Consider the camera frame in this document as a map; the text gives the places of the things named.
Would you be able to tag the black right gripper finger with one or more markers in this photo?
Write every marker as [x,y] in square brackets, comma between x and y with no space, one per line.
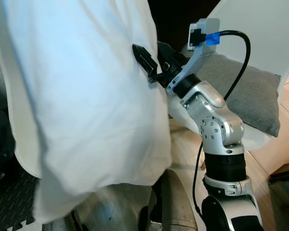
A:
[169,53]
[145,60]

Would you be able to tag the white pillow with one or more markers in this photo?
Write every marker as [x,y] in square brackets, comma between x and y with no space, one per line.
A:
[82,96]

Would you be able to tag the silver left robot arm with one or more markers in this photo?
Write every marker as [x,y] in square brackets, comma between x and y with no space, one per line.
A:
[0,139]

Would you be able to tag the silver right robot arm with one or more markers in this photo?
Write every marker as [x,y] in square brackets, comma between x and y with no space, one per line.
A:
[216,125]

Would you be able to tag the white chair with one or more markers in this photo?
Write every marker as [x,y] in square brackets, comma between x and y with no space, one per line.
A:
[265,33]

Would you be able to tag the grey seat cushion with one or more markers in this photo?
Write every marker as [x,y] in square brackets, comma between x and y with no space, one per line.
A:
[250,96]

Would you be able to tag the grey robot right leg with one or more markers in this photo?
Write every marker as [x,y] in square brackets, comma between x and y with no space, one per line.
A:
[178,202]

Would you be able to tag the grey robot leg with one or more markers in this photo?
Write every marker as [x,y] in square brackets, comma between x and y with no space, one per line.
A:
[111,211]
[178,202]

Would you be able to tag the grey robot left leg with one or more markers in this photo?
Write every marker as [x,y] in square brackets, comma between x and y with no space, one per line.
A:
[111,211]

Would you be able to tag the dark brown furniture piece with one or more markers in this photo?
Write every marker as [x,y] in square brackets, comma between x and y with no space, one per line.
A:
[284,175]

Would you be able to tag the black foam floor mat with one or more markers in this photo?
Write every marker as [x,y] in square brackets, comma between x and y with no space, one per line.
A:
[14,202]

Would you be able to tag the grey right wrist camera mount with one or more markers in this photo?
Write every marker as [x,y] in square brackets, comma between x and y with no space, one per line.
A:
[202,48]

